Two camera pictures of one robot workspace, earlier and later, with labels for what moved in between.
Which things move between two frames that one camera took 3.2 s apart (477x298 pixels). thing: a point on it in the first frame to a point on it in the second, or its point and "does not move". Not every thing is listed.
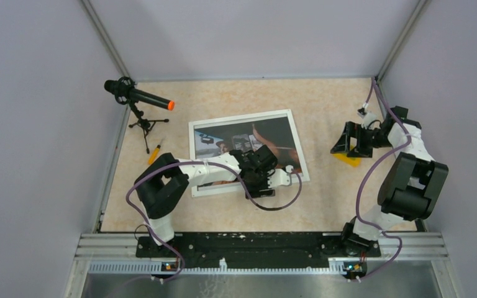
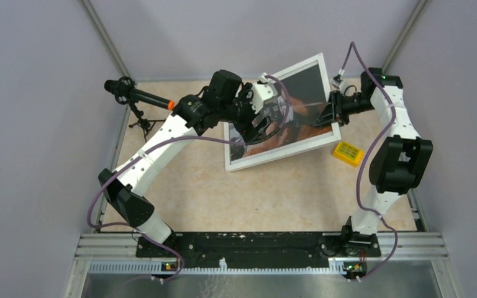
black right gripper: [342, 146] to [333, 110]
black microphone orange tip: [125, 92] does not move
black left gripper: [254, 191] to [245, 129]
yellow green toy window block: [351, 161] does not move
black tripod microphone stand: [146, 125] does not move
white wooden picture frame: [213, 136] to [308, 86]
